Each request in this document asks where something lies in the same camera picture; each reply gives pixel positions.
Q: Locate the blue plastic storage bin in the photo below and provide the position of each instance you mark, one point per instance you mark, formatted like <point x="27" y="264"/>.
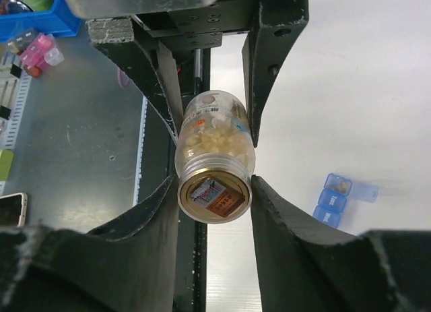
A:
<point x="58" y="21"/>

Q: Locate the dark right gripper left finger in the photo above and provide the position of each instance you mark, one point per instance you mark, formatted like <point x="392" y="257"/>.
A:
<point x="127" y="264"/>

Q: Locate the white slotted cable duct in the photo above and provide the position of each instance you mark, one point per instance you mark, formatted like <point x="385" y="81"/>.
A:
<point x="9" y="137"/>

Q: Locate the pink pill organizer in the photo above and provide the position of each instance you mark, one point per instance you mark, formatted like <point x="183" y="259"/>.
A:
<point x="37" y="51"/>

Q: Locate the yellow green box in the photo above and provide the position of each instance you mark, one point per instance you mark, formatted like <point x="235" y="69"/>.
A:
<point x="6" y="158"/>

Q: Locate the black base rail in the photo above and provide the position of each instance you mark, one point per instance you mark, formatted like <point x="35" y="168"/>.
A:
<point x="156" y="152"/>

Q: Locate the black binder clip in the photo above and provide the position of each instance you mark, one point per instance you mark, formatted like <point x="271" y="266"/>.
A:
<point x="5" y="112"/>

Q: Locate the smartphone with light case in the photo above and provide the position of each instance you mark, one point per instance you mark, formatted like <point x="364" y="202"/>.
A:
<point x="13" y="209"/>

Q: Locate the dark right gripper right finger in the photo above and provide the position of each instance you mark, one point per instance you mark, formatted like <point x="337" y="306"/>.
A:
<point x="305" y="265"/>

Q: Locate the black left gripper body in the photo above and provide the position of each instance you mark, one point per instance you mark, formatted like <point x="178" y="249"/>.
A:
<point x="198" y="27"/>

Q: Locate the blue weekly pill organizer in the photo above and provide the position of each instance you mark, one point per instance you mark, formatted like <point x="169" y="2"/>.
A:
<point x="337" y="191"/>

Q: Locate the amber pill bottle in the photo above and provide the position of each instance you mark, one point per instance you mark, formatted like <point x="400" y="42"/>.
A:
<point x="215" y="123"/>

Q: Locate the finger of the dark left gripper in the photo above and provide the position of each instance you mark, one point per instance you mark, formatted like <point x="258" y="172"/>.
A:
<point x="145" y="61"/>
<point x="275" y="27"/>

